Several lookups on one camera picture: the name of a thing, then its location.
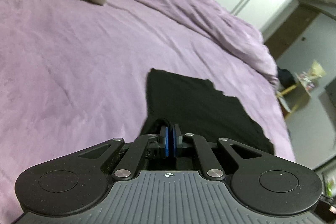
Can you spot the black garment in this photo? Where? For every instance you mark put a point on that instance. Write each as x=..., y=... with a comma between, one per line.
x=198, y=108

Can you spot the dark clothing on chair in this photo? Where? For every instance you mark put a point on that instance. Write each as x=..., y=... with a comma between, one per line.
x=285, y=77

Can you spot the yellow side table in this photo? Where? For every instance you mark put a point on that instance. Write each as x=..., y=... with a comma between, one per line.
x=294, y=97

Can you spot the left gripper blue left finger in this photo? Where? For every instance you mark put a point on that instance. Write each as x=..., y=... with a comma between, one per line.
x=164, y=135

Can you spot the purple bed blanket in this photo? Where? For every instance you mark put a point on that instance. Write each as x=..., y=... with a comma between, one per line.
x=73, y=73

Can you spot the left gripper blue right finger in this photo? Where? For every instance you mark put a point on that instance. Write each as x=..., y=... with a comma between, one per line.
x=175, y=139

